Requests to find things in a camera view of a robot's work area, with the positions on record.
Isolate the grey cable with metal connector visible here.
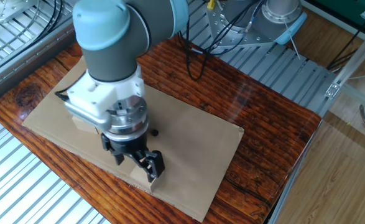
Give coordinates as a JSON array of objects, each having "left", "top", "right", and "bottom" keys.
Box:
[{"left": 243, "top": 0, "right": 266, "bottom": 35}]

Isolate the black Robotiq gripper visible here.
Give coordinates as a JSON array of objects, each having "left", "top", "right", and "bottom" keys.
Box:
[{"left": 99, "top": 130, "right": 166, "bottom": 184}]

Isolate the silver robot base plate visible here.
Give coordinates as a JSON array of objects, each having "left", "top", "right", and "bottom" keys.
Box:
[{"left": 205, "top": 0, "right": 284, "bottom": 49}]

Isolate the silver mounting plate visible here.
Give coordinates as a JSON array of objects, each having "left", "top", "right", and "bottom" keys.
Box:
[{"left": 0, "top": 0, "right": 37, "bottom": 24}]

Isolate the black cable pair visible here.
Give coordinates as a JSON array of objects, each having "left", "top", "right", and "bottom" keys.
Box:
[{"left": 0, "top": 0, "right": 65, "bottom": 80}]

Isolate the aluminium frame post with bracket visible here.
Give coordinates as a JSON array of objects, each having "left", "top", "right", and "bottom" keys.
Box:
[{"left": 325, "top": 21, "right": 365, "bottom": 100}]

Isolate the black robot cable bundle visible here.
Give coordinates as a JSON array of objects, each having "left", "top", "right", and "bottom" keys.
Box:
[{"left": 177, "top": 0, "right": 264, "bottom": 82}]

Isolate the white cable tie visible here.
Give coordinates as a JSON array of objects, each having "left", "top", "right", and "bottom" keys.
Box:
[{"left": 283, "top": 20, "right": 301, "bottom": 60}]

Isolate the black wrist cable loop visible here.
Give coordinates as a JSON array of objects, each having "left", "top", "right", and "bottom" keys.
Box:
[{"left": 54, "top": 70, "right": 87, "bottom": 102}]

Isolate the light wooden cube block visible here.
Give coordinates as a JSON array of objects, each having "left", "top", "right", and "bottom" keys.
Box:
[
  {"left": 129, "top": 166, "right": 162, "bottom": 193},
  {"left": 72, "top": 115, "right": 99, "bottom": 135}
]

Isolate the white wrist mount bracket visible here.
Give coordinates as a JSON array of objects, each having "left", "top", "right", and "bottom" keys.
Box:
[{"left": 63, "top": 64, "right": 146, "bottom": 132}]

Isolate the brown cardboard sheet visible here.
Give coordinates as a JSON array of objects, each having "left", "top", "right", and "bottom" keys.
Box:
[{"left": 22, "top": 55, "right": 245, "bottom": 223}]

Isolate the thin black cable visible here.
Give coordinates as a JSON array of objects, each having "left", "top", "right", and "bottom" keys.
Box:
[{"left": 326, "top": 2, "right": 365, "bottom": 71}]

